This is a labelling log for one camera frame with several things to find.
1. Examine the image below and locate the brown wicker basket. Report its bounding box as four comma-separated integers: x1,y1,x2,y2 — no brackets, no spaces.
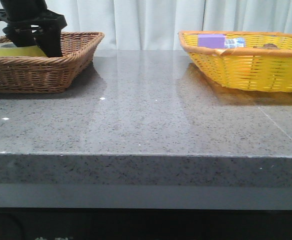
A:
0,31,105,94

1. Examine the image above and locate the purple rectangular block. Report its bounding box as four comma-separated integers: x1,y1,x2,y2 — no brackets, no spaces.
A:
197,33,226,49

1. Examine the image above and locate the clear plastic wrapped item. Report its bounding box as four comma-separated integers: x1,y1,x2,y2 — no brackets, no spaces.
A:
224,37,246,49

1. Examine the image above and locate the yellow woven basket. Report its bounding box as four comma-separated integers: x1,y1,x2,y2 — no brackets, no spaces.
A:
178,30,292,93

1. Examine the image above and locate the small brown object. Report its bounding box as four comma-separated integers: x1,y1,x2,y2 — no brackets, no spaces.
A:
253,43,280,50

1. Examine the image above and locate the yellow packing tape roll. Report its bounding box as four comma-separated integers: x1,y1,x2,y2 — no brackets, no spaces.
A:
0,42,46,57

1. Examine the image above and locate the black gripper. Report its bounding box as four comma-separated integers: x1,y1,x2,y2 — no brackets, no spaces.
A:
0,0,67,58

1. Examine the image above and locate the white curtain backdrop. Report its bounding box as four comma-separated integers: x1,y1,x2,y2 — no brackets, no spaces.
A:
0,0,292,52

